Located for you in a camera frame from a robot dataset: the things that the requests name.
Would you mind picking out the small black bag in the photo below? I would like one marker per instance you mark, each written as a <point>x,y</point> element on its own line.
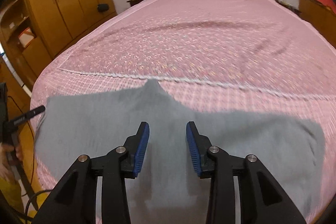
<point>103,7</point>

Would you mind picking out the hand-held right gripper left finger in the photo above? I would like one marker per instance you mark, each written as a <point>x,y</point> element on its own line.
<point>140,153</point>

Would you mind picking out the low wooden cabinet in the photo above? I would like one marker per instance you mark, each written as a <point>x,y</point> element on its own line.
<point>315,14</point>

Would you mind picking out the dark wooden nightstand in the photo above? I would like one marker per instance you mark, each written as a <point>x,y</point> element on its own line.
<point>134,2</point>

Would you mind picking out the person's left hand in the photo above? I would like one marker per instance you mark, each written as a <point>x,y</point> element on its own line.
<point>5,169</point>

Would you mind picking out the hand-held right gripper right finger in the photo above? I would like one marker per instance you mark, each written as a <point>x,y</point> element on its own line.
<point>194,153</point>

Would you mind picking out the pink floral bedspread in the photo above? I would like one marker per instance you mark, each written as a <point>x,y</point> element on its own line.
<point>183,43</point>

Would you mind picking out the grey sweater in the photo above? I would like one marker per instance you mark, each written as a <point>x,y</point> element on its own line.
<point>168,134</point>

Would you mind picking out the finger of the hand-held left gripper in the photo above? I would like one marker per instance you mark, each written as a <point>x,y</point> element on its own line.
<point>29,115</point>

